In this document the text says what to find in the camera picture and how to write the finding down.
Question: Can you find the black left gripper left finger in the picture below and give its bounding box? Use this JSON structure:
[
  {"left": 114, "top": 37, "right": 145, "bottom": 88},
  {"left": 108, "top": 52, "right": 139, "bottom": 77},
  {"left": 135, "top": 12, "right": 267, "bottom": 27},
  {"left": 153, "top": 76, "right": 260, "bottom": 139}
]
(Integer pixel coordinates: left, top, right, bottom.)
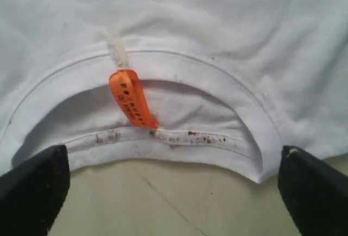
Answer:
[{"left": 1, "top": 145, "right": 70, "bottom": 235}]

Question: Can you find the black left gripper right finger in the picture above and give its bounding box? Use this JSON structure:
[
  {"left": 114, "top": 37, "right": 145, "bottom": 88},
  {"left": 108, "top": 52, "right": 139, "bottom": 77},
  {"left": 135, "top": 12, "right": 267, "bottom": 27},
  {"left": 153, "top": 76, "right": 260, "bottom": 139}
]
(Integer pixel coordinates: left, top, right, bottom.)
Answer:
[{"left": 277, "top": 145, "right": 347, "bottom": 235}]

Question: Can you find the white t-shirt red lettering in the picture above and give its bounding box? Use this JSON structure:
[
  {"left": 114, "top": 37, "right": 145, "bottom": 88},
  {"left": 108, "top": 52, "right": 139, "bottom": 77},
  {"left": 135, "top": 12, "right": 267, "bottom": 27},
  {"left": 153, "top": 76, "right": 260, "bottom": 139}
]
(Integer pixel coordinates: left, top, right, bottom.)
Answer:
[{"left": 1, "top": 0, "right": 347, "bottom": 183}]

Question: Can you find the orange neck label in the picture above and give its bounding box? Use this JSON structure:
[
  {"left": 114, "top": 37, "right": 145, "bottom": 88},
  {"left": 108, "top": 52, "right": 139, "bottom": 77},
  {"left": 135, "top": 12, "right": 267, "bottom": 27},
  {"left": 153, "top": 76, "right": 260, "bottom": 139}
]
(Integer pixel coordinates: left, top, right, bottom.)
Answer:
[{"left": 109, "top": 70, "right": 159, "bottom": 129}]

